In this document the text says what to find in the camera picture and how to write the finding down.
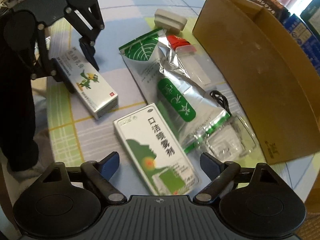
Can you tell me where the grey white eraser block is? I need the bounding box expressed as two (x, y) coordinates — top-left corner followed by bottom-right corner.
(154, 9), (188, 35)

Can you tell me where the dark brown carton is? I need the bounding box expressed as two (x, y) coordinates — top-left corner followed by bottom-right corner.
(250, 0), (290, 24)

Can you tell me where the dark green carton top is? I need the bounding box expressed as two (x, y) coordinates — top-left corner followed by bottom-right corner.
(300, 0), (320, 33)

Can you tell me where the white green throat spray box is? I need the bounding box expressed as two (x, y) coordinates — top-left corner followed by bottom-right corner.
(113, 103), (201, 196)

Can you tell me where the blue carton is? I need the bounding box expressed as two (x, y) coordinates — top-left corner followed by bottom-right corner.
(284, 14), (320, 75)

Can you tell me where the silver green tea pouch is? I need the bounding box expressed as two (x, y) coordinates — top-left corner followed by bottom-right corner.
(119, 29), (230, 153)

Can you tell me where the brown cardboard box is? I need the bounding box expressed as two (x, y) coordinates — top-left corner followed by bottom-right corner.
(193, 0), (319, 164)

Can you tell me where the clear plastic blister package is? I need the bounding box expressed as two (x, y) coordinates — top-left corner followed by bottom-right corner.
(202, 115), (257, 162)

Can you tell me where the white medicine box green plant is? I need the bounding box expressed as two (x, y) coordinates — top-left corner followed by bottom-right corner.
(56, 47), (118, 120)

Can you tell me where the small red packet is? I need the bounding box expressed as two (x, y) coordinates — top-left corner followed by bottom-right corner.
(167, 35), (196, 53)

